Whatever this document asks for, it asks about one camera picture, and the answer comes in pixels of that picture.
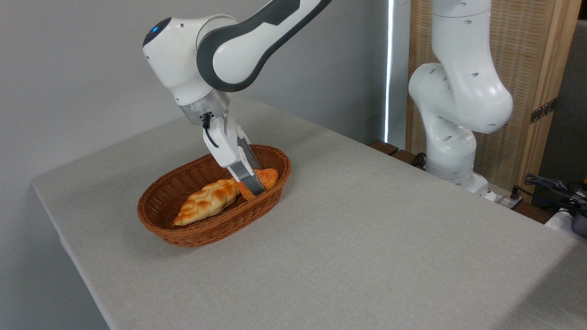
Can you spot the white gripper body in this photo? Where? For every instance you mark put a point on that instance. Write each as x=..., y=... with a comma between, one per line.
x=224, y=142

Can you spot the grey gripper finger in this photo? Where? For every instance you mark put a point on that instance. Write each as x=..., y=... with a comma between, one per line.
x=250, y=153
x=250, y=181

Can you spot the orange bread roll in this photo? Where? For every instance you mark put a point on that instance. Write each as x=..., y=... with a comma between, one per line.
x=269, y=178

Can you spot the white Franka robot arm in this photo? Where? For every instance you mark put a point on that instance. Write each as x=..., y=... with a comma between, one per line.
x=458, y=96

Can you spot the braided golden bread loaf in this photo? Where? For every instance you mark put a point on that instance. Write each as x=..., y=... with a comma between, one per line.
x=206, y=201

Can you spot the brown wicker basket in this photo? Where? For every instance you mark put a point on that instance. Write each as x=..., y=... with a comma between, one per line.
x=165, y=201

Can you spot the grey tablecloth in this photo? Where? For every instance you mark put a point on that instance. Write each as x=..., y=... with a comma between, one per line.
x=367, y=238

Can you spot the dark brown wooden block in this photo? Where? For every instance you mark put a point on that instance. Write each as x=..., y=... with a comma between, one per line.
x=406, y=158
x=383, y=146

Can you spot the brass screen hinge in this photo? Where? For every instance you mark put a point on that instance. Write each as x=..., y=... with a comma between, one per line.
x=544, y=110

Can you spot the wooden rattan folding screen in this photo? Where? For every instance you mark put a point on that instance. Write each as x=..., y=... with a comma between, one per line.
x=532, y=50

